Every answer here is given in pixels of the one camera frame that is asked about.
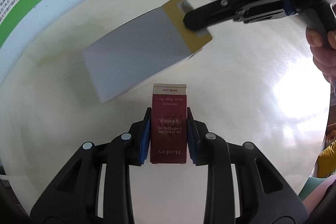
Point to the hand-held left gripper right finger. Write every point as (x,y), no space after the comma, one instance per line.
(192,134)

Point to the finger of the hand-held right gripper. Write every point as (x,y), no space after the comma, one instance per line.
(207,15)

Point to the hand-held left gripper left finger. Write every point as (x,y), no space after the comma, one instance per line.
(145,134)

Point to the dark red carton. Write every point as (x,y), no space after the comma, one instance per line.
(168,132)

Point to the white box with yellow end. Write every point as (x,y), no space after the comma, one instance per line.
(134,56)

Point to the person's right hand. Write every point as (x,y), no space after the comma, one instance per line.
(325,61)

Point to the yellow cloth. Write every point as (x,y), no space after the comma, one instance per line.
(326,161)

